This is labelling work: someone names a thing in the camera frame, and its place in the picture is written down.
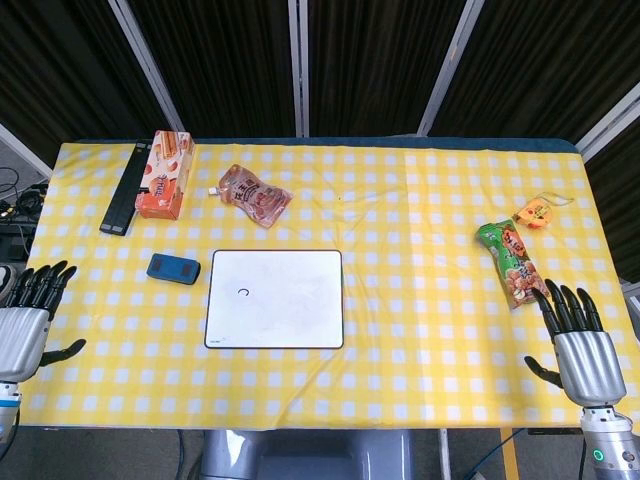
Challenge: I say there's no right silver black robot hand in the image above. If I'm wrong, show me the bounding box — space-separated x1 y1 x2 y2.
523 278 628 407

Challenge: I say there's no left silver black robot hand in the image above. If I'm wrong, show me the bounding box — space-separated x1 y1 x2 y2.
0 260 87 384

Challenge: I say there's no blue eraser block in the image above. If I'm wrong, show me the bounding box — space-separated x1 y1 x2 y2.
146 252 200 286

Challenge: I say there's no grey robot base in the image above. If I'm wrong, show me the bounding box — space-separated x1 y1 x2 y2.
199 427 416 480

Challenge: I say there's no green peanut snack bag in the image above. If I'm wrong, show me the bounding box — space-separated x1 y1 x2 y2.
475 218 552 312

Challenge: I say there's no small orange snack packet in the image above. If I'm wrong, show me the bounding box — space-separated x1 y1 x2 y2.
513 193 575 231

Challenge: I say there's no long black bar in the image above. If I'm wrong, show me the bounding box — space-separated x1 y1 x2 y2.
99 141 154 235

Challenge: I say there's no orange biscuit box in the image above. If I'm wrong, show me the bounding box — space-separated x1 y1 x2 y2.
134 130 195 221

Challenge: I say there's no red drink pouch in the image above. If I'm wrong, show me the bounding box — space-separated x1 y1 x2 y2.
208 164 294 229

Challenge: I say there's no yellow white checkered tablecloth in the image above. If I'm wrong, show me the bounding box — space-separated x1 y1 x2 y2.
8 140 621 431

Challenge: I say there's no black cable bundle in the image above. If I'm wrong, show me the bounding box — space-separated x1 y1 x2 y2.
0 167 50 221

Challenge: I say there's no white whiteboard with black frame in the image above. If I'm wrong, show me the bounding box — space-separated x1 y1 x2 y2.
203 248 345 350

